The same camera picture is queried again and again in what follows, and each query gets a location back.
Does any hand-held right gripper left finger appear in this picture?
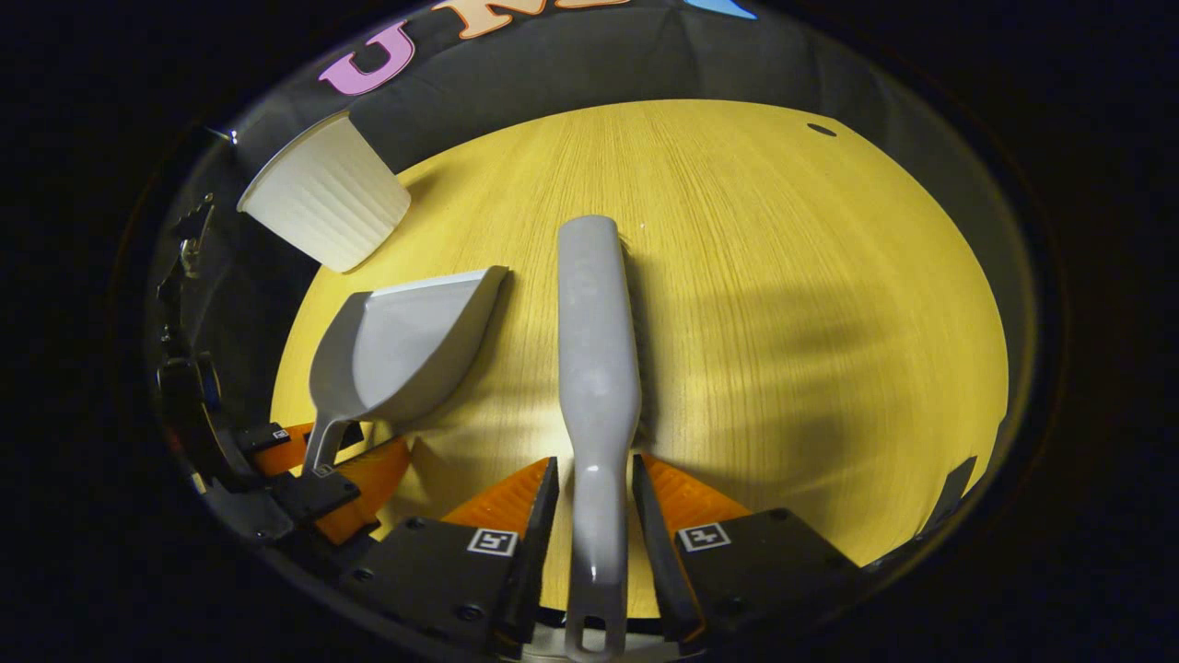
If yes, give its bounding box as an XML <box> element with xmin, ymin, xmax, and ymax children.
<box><xmin>339</xmin><ymin>456</ymin><xmax>561</xmax><ymax>659</ymax></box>

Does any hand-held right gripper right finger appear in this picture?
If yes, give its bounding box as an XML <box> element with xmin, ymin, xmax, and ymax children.
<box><xmin>632</xmin><ymin>453</ymin><xmax>867</xmax><ymax>646</ymax></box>

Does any grey dustpan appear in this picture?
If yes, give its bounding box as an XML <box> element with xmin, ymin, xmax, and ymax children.
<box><xmin>302</xmin><ymin>265</ymin><xmax>510</xmax><ymax>475</ymax></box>

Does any grey small broom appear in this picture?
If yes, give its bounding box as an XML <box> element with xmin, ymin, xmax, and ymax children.
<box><xmin>556</xmin><ymin>215</ymin><xmax>650</xmax><ymax>663</ymax></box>

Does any white garbage bin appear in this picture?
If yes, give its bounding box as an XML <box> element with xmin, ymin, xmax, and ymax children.
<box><xmin>237</xmin><ymin>110</ymin><xmax>413</xmax><ymax>274</ymax></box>

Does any wooden desktop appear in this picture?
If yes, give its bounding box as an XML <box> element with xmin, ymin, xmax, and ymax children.
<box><xmin>269</xmin><ymin>99</ymin><xmax>1010</xmax><ymax>620</ymax></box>

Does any black tape strip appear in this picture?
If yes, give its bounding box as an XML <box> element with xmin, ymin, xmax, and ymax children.
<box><xmin>916</xmin><ymin>455</ymin><xmax>979</xmax><ymax>540</ymax></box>

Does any black backdrop cloth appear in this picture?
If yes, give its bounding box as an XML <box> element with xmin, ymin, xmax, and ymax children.
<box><xmin>161</xmin><ymin>0</ymin><xmax>1042</xmax><ymax>553</ymax></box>

